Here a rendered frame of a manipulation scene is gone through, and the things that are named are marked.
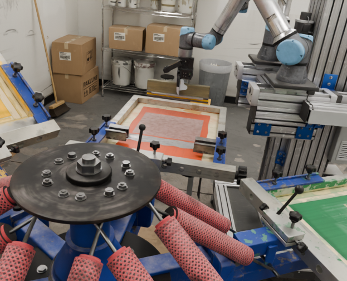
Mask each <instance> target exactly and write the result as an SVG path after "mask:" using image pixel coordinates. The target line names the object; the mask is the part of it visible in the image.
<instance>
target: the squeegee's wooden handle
mask: <svg viewBox="0 0 347 281"><path fill-rule="evenodd" d="M184 85H186V86H187V89H186V90H180V91H179V95H186V96H195V97H200V98H203V100H208V99H209V91H210V86H206V85H197V84H189V83H184ZM152 91H156V92H161V93H169V94H177V82H174V81H165V80H157V79H148V81H147V92H148V93H151V92H152Z"/></svg>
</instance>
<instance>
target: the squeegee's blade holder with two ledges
mask: <svg viewBox="0 0 347 281"><path fill-rule="evenodd" d="M151 93H152V94H159V95H167V96H176V97H181V98H189V99H198V100H203V98H200V97H195V96H186V95H178V94H169V93H161V92H156V91H152V92H151Z"/></svg>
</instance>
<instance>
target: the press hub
mask: <svg viewBox="0 0 347 281"><path fill-rule="evenodd" d="M161 180H162V178H161V174H160V170H159V168H158V167H157V165H156V164H155V163H154V162H153V161H152V160H151V159H150V158H149V157H147V156H146V155H144V154H142V153H140V152H138V151H136V150H134V149H131V148H128V147H124V146H120V145H116V144H110V143H95V142H88V143H74V144H67V145H62V146H58V147H54V148H50V149H47V150H45V151H42V152H40V153H38V154H35V155H34V156H32V157H30V158H29V159H27V160H25V161H24V162H23V163H21V164H20V165H19V166H18V167H17V169H16V170H15V171H14V173H13V175H12V177H11V180H10V183H9V188H10V192H11V196H12V198H13V200H14V201H15V203H16V204H17V205H18V206H19V207H20V208H21V209H23V210H24V211H25V212H27V213H29V214H31V215H33V216H35V217H37V218H40V219H43V220H46V221H50V222H56V223H60V224H70V228H69V229H68V231H67V232H64V233H62V234H59V235H58V236H59V237H60V238H62V239H63V240H64V241H65V243H64V245H63V247H62V248H61V250H60V251H59V252H58V253H57V254H56V256H55V257H54V259H53V260H51V259H50V258H49V257H48V256H47V255H46V254H45V253H44V252H43V251H42V250H41V249H39V248H38V247H35V248H34V250H35V251H36V253H35V255H34V258H33V260H32V263H31V265H30V268H29V270H28V272H27V275H26V277H25V280H24V281H31V280H36V279H41V278H47V277H48V281H67V279H68V276H69V273H70V270H71V267H72V264H73V262H74V258H75V257H76V256H79V255H80V254H87V255H89V253H90V250H91V247H92V244H93V240H94V237H95V234H96V231H97V229H96V227H95V226H94V224H99V223H103V226H102V229H103V231H104V232H105V234H106V235H107V236H108V238H109V239H110V241H111V242H112V244H113V245H114V246H115V248H116V249H117V250H119V249H120V248H122V247H123V246H125V247H126V248H127V247H130V248H131V249H132V251H133V252H134V254H135V255H136V256H137V258H138V259H140V258H145V257H148V256H153V255H159V254H161V253H160V252H159V251H158V250H157V249H156V248H155V247H154V246H153V245H152V244H151V243H150V242H148V241H147V240H145V239H143V238H142V237H140V236H138V235H136V234H133V233H131V232H128V231H126V232H125V234H124V237H123V239H122V241H121V243H120V244H119V242H118V241H117V240H116V238H115V231H114V229H113V227H112V226H111V225H110V221H113V220H117V219H120V218H123V217H126V216H129V215H131V214H133V213H135V212H137V211H139V210H141V209H142V208H143V207H145V206H146V205H147V204H149V203H150V202H151V201H152V200H153V199H154V197H155V196H156V195H157V193H158V192H159V189H160V186H161ZM112 254H113V252H112V251H111V249H110V248H109V246H108V245H107V243H106V242H105V240H104V239H103V238H102V236H101V235H100V236H99V239H98V242H97V245H96V249H95V252H94V255H93V256H95V257H97V258H99V259H100V260H101V263H103V267H102V271H101V274H100V278H99V281H117V280H116V279H115V277H114V276H113V274H112V272H111V271H110V269H109V268H108V267H107V265H106V264H107V263H108V260H107V259H108V258H109V257H110V256H111V255H112Z"/></svg>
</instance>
